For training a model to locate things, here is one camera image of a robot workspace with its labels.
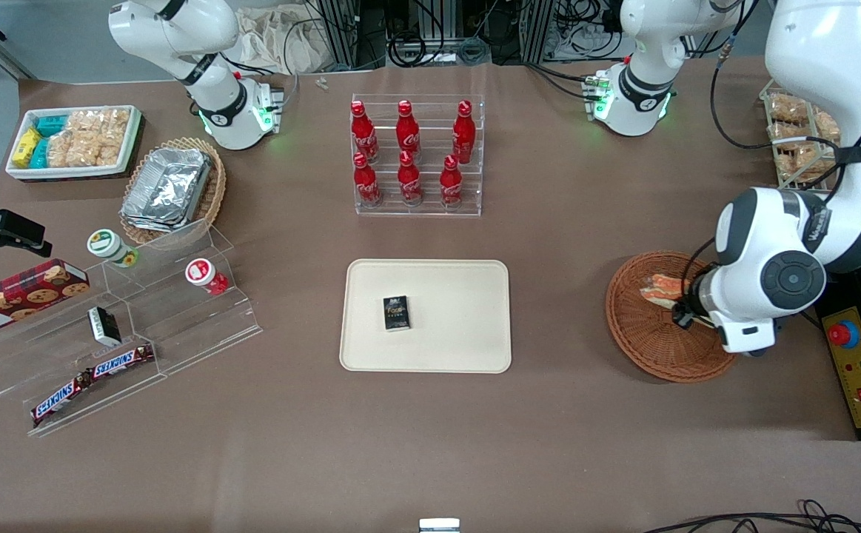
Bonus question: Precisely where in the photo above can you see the sandwich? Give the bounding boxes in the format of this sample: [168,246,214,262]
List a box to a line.
[639,274,694,310]

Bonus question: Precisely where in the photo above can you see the dark wicker basket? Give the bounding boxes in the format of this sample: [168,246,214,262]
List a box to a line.
[606,252,738,383]

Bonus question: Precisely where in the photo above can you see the light wicker basket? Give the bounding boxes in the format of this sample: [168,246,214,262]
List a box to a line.
[121,137,227,245]

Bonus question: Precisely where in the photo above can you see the beige plastic serving tray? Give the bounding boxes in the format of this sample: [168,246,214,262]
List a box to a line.
[339,258,512,374]

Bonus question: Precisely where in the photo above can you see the white rectangular snack bin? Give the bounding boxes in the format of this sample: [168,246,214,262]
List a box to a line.
[5,105,142,182]

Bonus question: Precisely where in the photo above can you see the Walkers red tartan cookie box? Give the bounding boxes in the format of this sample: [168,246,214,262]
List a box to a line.
[0,259,90,340]

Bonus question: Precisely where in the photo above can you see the yellow snack packet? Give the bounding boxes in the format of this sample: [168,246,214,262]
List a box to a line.
[12,127,43,169]

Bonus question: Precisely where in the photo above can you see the green lid sunflower cup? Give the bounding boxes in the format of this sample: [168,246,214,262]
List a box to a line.
[87,229,140,268]

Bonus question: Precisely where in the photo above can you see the clear bag of crackers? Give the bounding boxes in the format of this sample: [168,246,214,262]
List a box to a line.
[67,109,132,135]
[45,130,124,168]

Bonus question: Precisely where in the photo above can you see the small black box white side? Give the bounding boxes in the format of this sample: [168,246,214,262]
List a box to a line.
[87,306,123,348]

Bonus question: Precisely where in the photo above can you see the stacked aluminium foil trays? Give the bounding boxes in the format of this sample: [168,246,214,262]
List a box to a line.
[121,147,212,232]

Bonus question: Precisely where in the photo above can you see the Snickers chocolate bar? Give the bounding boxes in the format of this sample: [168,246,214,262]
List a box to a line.
[90,343,155,380]
[30,374,94,427]

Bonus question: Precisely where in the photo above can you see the wrapped bread packet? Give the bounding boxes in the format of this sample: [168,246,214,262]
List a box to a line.
[814,110,842,146]
[774,144,825,183]
[769,93,810,124]

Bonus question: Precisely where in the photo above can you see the red lid white cup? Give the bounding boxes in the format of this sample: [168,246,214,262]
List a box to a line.
[185,258,230,296]

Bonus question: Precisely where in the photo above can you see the clear rack of bread packets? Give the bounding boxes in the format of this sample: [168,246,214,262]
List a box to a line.
[760,78,861,190]

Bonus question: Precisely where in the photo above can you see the clear acrylic tiered stand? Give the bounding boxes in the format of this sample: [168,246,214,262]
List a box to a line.
[0,218,263,438]

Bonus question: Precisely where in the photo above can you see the white cloth bag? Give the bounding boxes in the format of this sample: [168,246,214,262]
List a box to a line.
[234,4,329,75]

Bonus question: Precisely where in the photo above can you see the red Coca-Cola bottle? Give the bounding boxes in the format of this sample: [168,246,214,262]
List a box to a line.
[452,100,477,165]
[398,150,423,207]
[440,154,463,209]
[353,152,383,208]
[396,100,421,156]
[351,101,379,164]

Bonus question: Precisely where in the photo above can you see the clear acrylic bottle rack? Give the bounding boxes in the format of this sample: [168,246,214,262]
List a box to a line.
[351,93,485,217]

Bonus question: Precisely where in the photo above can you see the small black printed box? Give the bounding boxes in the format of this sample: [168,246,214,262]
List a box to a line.
[383,295,411,332]

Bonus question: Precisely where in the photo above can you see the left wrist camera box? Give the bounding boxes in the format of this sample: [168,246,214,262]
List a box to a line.
[671,298,699,331]

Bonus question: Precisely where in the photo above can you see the black floor cables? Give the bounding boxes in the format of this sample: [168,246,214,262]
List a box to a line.
[643,499,861,533]

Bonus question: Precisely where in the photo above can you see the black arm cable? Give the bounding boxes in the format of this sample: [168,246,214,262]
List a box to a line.
[709,0,861,193]

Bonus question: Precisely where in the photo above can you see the black background cable bundle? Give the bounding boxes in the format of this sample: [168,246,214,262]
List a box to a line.
[387,26,479,69]

